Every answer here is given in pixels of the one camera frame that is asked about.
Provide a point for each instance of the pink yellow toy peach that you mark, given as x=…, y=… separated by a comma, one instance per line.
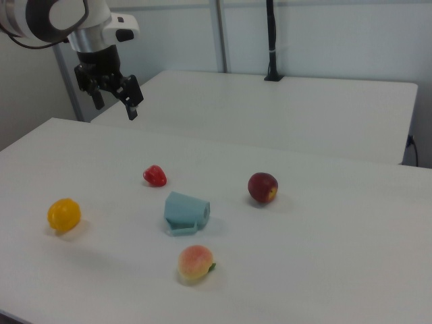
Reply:
x=194, y=263

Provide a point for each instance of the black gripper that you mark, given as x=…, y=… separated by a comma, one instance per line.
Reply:
x=98, y=60

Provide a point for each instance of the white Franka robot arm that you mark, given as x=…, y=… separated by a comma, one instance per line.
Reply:
x=33, y=17

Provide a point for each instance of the yellow toy bell pepper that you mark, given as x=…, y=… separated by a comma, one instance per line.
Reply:
x=64, y=215

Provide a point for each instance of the aluminium partition post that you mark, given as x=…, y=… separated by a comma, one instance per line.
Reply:
x=224, y=33
x=69, y=87

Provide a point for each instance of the black camera pole with base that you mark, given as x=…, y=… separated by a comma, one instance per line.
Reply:
x=272, y=33

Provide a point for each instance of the red toy strawberry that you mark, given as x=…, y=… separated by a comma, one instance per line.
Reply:
x=155, y=175

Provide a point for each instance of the dark red toy apple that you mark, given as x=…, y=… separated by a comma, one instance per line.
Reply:
x=261, y=187

